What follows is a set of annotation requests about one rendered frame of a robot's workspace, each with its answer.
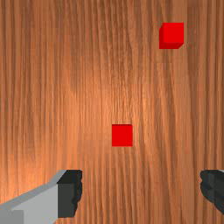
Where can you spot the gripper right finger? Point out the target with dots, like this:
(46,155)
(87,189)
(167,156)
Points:
(214,186)

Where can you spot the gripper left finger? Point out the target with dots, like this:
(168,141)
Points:
(43,201)

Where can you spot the red cube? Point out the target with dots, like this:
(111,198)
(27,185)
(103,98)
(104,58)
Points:
(122,135)
(172,34)

